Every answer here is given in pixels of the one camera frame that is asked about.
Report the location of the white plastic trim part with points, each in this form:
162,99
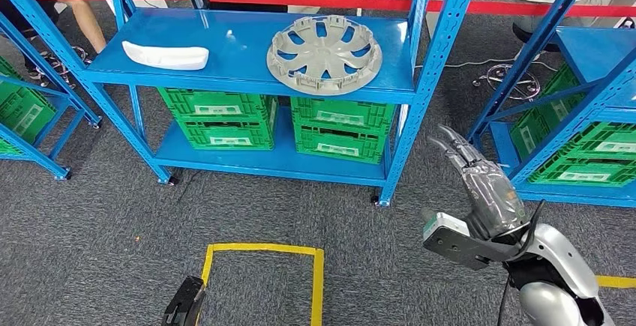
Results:
164,57

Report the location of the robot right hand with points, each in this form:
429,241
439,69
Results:
492,197

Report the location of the blue metal shelf rack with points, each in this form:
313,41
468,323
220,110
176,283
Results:
591,50
238,40
79,103

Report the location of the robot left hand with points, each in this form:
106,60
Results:
184,301

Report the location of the silver wheel hubcap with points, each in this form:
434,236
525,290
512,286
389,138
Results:
323,58

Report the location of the black stool chrome base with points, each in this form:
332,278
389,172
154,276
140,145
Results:
522,33

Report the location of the green plastic crate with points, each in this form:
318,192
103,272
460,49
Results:
223,135
611,137
338,147
343,113
581,172
7,80
218,101
27,120

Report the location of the red barrier tape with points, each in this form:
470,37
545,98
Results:
298,0

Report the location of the yellow floor tape square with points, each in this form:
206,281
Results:
616,282
318,289

